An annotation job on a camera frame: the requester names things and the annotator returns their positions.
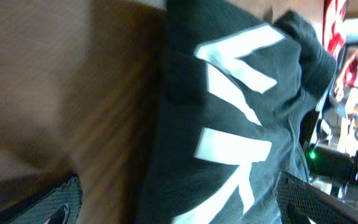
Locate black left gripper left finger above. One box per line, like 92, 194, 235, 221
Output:
6, 175, 83, 224

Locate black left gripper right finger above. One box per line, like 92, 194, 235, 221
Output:
275, 172, 358, 224

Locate dark green t-shirt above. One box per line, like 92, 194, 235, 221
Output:
135, 1, 336, 223

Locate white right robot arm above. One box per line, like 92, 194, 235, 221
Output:
305, 146, 358, 186

